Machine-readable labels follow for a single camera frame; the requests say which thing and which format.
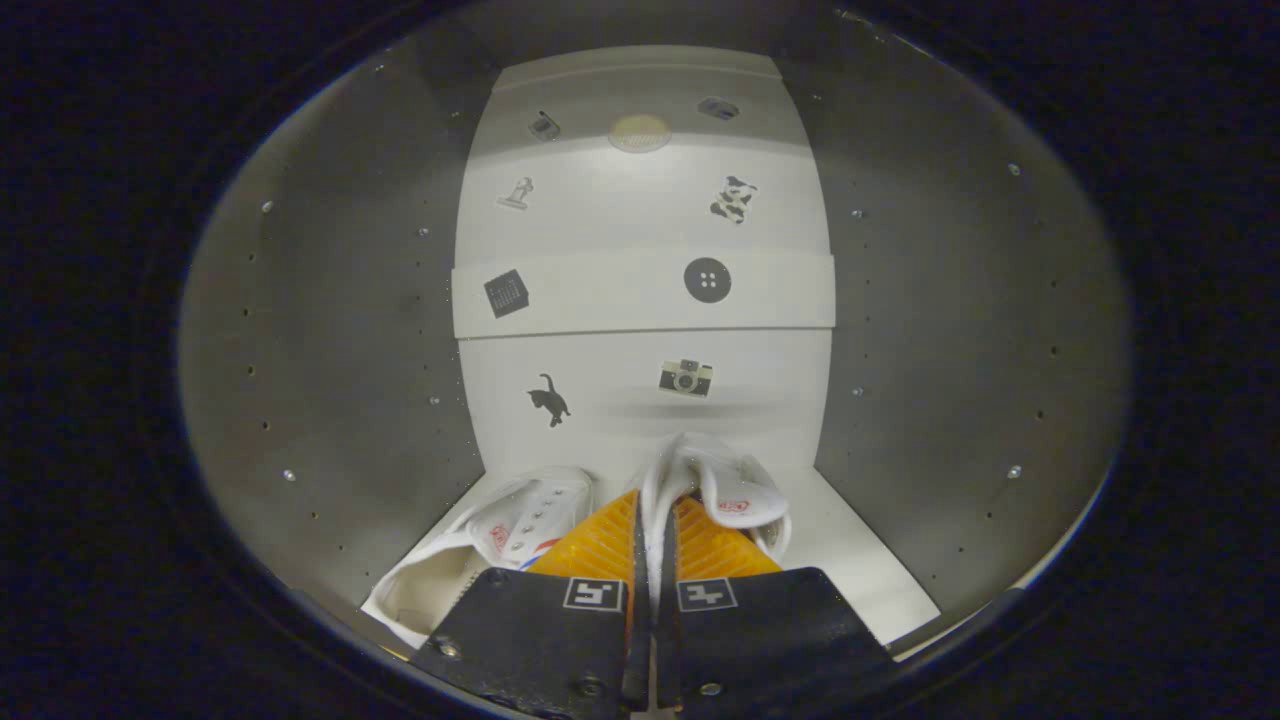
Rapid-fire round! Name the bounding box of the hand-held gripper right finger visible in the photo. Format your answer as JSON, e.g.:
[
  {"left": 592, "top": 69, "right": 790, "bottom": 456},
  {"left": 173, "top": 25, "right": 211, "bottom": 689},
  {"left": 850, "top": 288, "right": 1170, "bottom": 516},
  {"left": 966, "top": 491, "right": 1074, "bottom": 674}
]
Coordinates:
[{"left": 655, "top": 495, "right": 898, "bottom": 713}]

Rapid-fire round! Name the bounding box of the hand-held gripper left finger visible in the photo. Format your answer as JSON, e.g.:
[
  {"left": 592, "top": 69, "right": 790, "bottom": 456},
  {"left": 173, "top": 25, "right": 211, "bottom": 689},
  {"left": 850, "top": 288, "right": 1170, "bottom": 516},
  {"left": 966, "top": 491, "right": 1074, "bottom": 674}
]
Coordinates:
[{"left": 410, "top": 488, "right": 651, "bottom": 716}]

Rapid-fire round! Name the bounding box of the white shoe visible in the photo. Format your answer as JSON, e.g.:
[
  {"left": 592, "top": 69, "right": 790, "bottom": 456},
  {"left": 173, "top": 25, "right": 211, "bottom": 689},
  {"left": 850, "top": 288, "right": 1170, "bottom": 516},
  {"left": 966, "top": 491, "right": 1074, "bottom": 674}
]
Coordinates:
[
  {"left": 360, "top": 465, "right": 599, "bottom": 651},
  {"left": 640, "top": 430, "right": 794, "bottom": 611}
]

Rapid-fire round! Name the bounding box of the grey shoe cabinet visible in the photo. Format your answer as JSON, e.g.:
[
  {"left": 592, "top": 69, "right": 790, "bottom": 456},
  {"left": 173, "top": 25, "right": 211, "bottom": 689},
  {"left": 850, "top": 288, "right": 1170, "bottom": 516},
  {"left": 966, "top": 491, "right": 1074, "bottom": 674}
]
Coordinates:
[{"left": 180, "top": 10, "right": 1131, "bottom": 663}]

